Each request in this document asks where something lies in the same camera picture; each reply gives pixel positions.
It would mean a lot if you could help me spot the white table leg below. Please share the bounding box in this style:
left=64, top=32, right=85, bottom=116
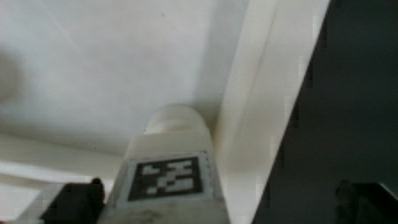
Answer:
left=97, top=105, right=231, bottom=224

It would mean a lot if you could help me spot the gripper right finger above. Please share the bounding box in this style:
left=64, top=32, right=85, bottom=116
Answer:
left=334, top=180, right=398, bottom=224

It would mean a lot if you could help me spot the white square tabletop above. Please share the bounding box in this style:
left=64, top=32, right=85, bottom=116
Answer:
left=0, top=0, right=330, bottom=224

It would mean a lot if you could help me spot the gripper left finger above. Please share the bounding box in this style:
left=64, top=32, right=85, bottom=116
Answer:
left=39, top=178, right=104, bottom=224

